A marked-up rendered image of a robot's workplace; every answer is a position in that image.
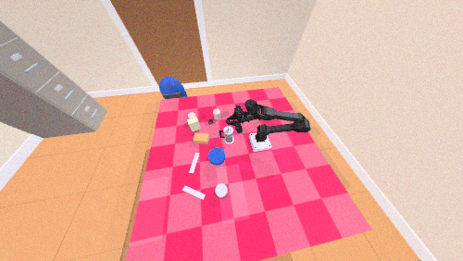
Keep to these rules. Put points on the orange block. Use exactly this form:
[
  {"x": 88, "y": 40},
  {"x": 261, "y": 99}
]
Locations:
[{"x": 202, "y": 138}]

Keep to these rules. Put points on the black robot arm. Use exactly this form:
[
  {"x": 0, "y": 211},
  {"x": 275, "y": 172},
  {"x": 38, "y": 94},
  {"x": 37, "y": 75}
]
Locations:
[{"x": 301, "y": 124}]

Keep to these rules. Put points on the white flat bar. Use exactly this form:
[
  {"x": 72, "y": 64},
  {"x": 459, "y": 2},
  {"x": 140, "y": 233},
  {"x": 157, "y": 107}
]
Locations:
[
  {"x": 194, "y": 163},
  {"x": 194, "y": 192}
]

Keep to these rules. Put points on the cream rectangular block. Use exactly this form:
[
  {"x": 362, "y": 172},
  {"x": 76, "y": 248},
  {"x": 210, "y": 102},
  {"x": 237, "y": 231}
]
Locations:
[{"x": 194, "y": 124}]

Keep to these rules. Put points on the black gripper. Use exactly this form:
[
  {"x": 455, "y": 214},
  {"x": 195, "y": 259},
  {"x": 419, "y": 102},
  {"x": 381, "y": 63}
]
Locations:
[{"x": 237, "y": 123}]

